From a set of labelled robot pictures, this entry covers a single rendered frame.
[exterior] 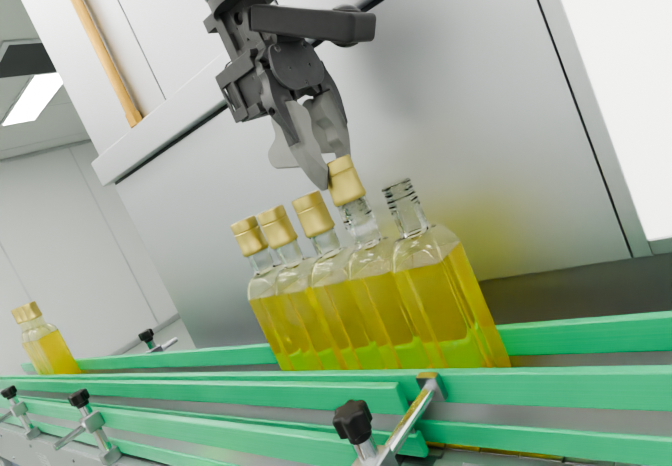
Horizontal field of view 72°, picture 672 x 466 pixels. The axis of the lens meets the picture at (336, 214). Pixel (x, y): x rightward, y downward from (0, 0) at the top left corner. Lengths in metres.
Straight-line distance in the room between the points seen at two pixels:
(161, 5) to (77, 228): 5.91
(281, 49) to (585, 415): 0.41
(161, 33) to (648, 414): 0.81
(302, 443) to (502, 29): 0.44
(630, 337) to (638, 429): 0.08
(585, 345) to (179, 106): 0.68
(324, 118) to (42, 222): 6.20
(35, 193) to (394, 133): 6.25
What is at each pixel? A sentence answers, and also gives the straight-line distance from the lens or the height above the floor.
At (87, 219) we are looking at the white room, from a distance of 6.75.
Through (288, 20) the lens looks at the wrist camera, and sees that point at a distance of 0.45.
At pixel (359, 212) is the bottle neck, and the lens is 0.46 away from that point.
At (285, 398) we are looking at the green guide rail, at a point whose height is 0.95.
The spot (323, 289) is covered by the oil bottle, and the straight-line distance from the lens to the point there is 0.51.
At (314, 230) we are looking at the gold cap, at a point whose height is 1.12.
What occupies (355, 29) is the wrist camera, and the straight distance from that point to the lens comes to 0.42.
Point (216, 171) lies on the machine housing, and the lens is 0.85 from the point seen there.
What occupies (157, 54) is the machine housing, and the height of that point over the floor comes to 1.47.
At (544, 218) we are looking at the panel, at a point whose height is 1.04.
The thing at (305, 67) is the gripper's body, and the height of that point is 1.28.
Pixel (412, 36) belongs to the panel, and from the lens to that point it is 0.54.
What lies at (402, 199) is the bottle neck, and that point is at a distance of 0.42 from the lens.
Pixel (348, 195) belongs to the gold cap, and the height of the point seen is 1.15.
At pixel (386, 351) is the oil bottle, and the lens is 0.50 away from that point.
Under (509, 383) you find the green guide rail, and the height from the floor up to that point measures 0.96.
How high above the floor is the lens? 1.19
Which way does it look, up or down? 7 degrees down
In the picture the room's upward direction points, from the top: 24 degrees counter-clockwise
